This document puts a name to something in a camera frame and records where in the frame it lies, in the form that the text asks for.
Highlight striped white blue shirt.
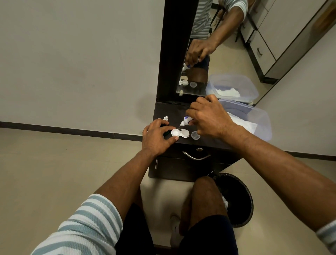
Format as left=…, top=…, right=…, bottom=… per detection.
left=31, top=194, right=336, bottom=255

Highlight person's left hand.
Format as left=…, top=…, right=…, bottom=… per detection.
left=142, top=118, right=179, bottom=158

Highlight person's left forearm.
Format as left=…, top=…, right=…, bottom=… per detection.
left=94, top=150, right=158, bottom=224

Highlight person's right leg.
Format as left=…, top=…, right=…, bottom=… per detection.
left=179, top=176, right=229, bottom=237

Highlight white solution bottle blue label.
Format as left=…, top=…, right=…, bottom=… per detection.
left=179, top=116, right=195, bottom=127

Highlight white tissue paper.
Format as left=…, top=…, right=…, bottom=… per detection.
left=227, top=112, right=258, bottom=135

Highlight curved silver drawer handle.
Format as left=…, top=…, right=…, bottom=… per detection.
left=182, top=151, right=211, bottom=161

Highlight dark wooden dresser cabinet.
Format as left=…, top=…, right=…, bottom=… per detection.
left=148, top=101, right=243, bottom=182

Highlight clear plastic storage container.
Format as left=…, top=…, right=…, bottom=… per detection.
left=218, top=99, right=272, bottom=142

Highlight person's right hand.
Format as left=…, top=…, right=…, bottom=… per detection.
left=186, top=94, right=238, bottom=140

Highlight white contact lens case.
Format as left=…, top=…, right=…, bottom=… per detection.
left=171, top=128, right=190, bottom=139

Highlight person's right forearm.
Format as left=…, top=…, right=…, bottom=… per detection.
left=223, top=123, right=336, bottom=233

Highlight black shorts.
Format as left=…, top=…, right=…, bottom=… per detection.
left=115, top=202, right=239, bottom=255

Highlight black waste bin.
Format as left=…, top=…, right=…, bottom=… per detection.
left=212, top=173, right=254, bottom=228

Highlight white shoe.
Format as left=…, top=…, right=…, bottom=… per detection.
left=170, top=214, right=185, bottom=248

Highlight dark framed mirror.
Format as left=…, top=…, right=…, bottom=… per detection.
left=156, top=0, right=336, bottom=107

